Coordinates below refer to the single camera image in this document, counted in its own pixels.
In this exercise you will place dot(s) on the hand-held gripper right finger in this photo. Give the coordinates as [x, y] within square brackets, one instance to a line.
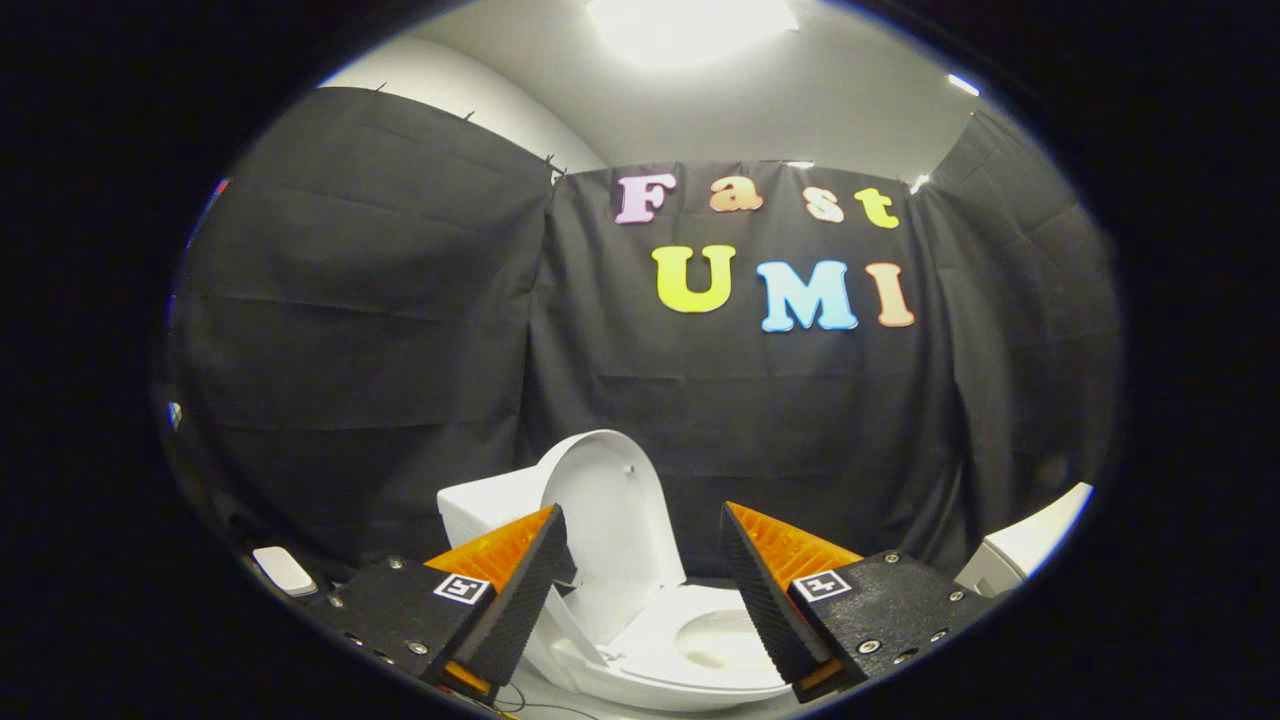
[765, 600]

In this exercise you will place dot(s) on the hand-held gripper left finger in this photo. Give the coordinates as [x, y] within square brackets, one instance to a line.
[515, 605]

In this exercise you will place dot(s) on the white toilet lid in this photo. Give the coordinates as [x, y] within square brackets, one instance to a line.
[620, 520]

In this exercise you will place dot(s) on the white toilet bowl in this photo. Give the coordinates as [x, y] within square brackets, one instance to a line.
[580, 670]

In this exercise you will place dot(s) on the white toilet seat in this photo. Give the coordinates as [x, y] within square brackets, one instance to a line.
[660, 645]

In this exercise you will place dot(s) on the small white flat device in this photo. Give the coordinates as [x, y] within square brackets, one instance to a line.
[284, 570]

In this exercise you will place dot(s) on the grey drawer cabinet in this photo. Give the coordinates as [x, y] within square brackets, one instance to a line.
[1030, 545]

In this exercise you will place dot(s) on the black backdrop cloth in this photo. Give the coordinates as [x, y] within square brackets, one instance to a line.
[400, 350]

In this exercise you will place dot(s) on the bright ceiling light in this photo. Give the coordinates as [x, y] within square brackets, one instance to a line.
[690, 25]

